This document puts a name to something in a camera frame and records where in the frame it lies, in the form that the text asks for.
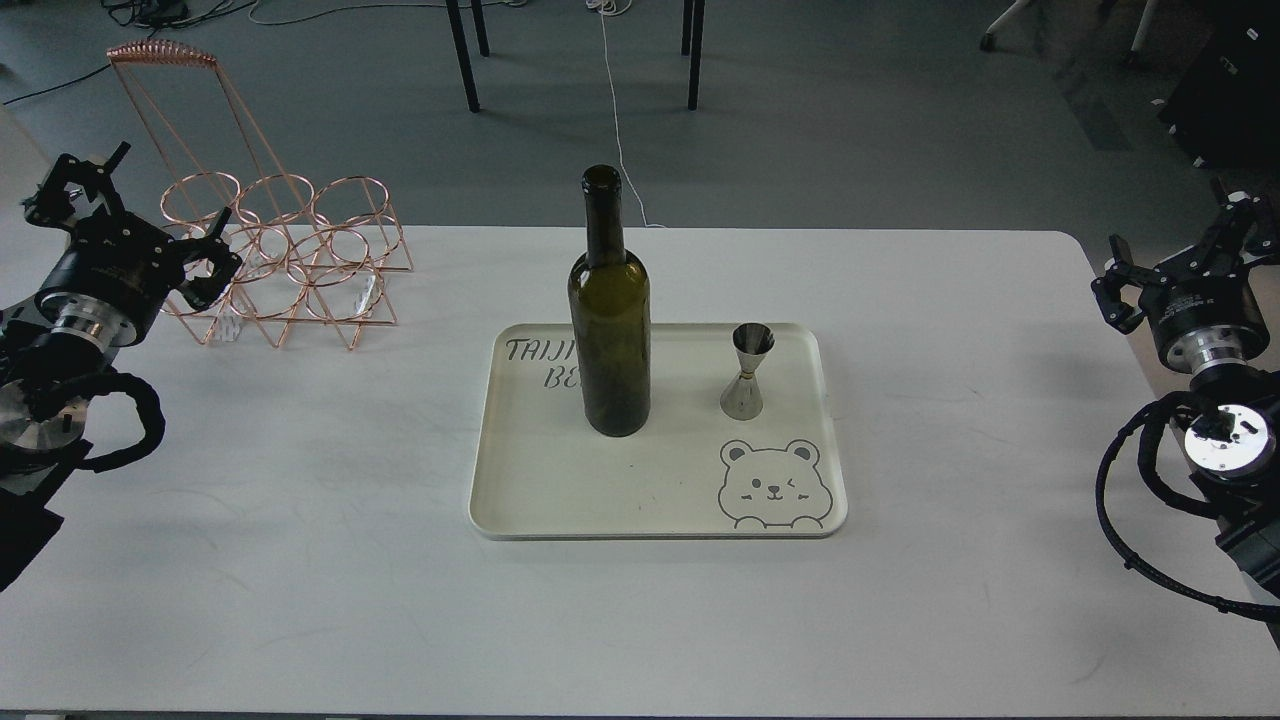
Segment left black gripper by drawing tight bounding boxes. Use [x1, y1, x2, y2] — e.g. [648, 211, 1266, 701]
[22, 141, 243, 325]

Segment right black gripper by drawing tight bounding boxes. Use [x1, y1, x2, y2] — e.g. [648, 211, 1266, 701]
[1091, 178, 1279, 366]

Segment steel double jigger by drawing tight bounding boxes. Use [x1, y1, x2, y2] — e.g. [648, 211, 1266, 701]
[719, 322, 774, 421]

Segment dark green wine bottle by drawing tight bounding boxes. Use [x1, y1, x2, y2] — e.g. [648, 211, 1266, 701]
[567, 164, 652, 437]

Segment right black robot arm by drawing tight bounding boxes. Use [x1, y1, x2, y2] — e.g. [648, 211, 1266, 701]
[1091, 179, 1279, 624]

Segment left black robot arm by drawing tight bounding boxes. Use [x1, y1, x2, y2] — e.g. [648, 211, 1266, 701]
[1, 143, 242, 587]

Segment black equipment case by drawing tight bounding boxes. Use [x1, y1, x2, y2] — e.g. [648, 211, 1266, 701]
[1158, 1, 1279, 167]

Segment office chair base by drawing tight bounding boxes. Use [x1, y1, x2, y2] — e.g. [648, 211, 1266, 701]
[980, 0, 1161, 69]

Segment cream bear serving tray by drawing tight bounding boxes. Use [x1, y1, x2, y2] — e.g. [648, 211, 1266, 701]
[468, 323, 850, 541]

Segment black table legs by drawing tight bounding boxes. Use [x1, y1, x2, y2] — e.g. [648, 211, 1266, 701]
[443, 1, 708, 115]

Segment copper wire bottle rack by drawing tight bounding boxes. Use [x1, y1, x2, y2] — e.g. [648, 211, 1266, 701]
[108, 38, 415, 350]

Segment black floor cables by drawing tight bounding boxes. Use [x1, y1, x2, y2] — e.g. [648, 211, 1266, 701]
[0, 0, 256, 106]

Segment white floor cable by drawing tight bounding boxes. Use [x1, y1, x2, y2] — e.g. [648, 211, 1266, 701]
[585, 0, 666, 229]

